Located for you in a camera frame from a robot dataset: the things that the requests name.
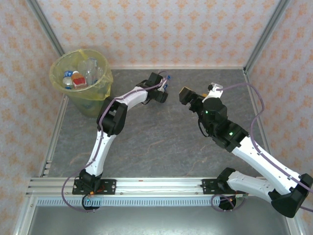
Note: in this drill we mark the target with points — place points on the clear plastic bottle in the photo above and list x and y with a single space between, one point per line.
91 71

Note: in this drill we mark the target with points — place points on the orange red label bottle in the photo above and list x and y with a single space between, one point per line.
78 82

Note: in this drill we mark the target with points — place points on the clear bottle dark blue label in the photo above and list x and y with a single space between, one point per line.
67 80

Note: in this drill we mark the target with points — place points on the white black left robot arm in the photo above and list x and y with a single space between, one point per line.
100 151

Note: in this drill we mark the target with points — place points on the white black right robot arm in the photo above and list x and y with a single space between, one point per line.
256 159

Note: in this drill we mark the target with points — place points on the yellow plastic bin liner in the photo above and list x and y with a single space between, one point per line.
56 78

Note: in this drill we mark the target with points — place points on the aluminium table edge strip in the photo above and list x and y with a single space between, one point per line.
183 67

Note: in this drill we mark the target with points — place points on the grey metal panel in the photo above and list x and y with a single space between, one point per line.
156 220

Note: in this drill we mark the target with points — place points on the aluminium table side rail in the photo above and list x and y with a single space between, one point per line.
251 93
52 137

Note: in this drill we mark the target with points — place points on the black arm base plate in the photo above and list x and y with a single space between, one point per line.
207 187
110 187

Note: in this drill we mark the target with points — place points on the aluminium frame post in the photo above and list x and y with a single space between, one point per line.
24 215
46 27
266 36
293 225

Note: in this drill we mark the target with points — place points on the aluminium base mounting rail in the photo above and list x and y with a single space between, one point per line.
159 186

